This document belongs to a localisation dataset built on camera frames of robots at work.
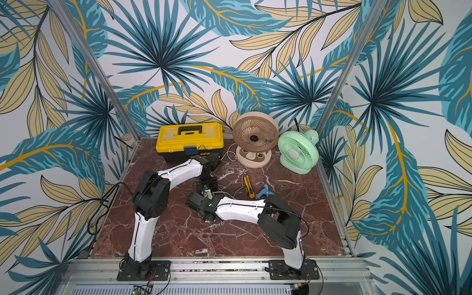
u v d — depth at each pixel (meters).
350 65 0.84
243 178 1.00
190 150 0.98
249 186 0.97
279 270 0.73
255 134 0.90
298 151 0.82
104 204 0.88
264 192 0.95
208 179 0.82
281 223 0.47
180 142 0.97
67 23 0.70
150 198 0.54
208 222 0.86
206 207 0.64
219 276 0.73
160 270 0.74
